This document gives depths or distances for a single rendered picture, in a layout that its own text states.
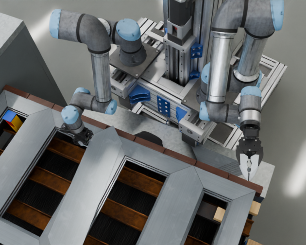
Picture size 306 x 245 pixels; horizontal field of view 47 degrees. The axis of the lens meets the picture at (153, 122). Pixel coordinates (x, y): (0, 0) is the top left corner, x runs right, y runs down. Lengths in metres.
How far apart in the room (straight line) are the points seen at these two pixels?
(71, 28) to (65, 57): 2.02
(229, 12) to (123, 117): 1.11
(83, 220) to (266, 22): 1.22
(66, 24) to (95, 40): 0.12
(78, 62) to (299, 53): 2.02
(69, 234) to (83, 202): 0.16
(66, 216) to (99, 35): 0.91
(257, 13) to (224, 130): 1.48
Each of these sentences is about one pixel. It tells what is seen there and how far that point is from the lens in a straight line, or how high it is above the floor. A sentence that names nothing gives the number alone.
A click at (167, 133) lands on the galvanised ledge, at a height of 0.68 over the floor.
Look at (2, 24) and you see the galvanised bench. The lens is 2.36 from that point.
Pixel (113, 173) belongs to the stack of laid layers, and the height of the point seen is 0.85.
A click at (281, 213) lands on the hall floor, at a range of 2.75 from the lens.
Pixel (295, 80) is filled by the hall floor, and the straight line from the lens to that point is 3.29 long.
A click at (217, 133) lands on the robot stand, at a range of 2.65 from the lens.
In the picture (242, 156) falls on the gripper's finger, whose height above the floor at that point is 1.46.
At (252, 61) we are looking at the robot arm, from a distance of 1.51.
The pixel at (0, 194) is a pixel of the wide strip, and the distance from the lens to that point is 2.00.
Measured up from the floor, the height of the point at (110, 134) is 0.85.
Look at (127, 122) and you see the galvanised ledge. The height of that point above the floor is 0.68.
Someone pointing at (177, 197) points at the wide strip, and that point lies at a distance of 1.79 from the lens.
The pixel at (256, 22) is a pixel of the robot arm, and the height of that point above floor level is 1.63.
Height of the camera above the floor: 2.57
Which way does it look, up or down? 62 degrees down
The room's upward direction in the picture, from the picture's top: 7 degrees counter-clockwise
